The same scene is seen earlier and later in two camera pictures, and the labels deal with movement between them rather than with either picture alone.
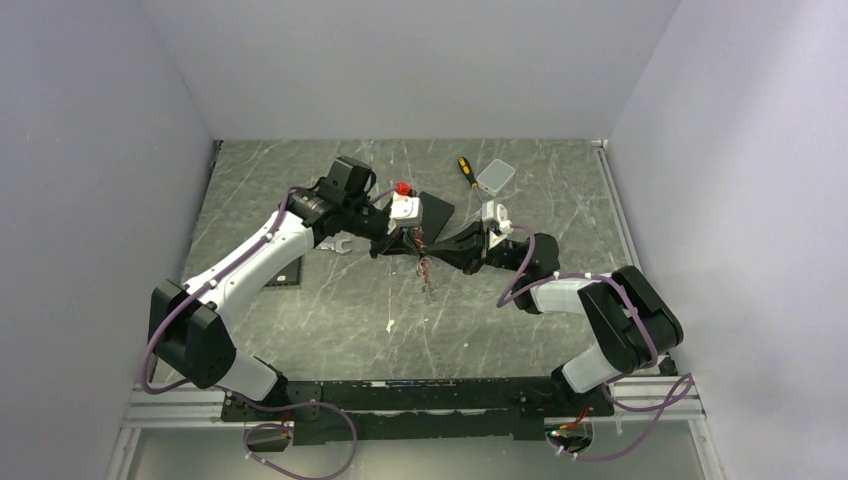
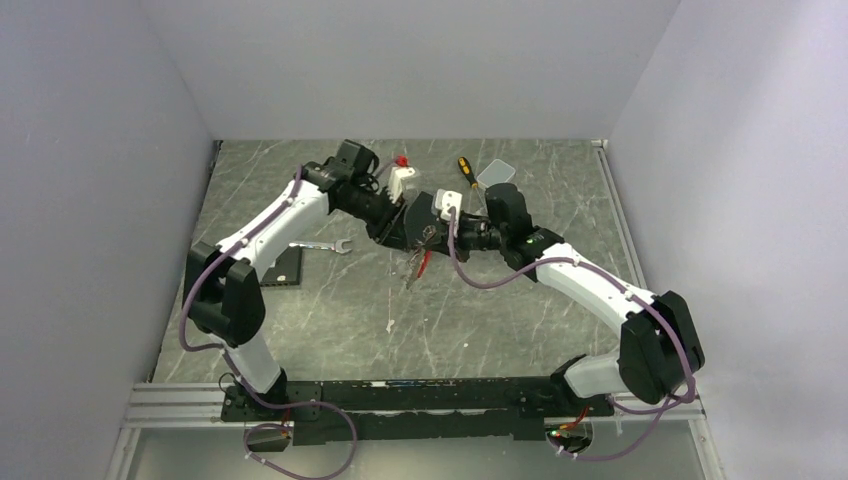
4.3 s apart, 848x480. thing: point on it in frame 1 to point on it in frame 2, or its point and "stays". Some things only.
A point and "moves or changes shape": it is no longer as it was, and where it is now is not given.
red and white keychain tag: [423, 267] moves or changes shape
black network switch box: [288, 276] stays
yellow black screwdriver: [464, 166] stays
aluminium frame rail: [680, 398] stays
